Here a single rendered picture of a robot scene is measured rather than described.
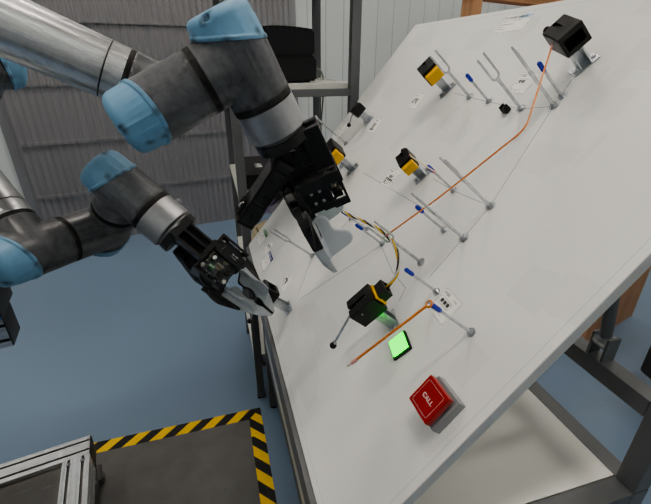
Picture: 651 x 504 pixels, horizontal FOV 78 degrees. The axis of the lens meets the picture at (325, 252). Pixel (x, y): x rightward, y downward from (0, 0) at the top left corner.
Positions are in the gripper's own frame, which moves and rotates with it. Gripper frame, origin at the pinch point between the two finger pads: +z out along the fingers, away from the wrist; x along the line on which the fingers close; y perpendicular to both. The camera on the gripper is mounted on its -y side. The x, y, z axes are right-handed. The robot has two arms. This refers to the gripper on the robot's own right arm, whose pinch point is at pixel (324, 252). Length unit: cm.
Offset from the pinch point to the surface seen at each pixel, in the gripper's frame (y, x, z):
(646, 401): 41, -16, 46
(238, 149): -27, 94, 9
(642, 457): 37, -21, 55
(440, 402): 7.8, -20.9, 15.8
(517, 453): 18, -13, 57
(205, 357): -109, 106, 112
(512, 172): 34.6, 10.1, 7.0
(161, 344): -136, 121, 103
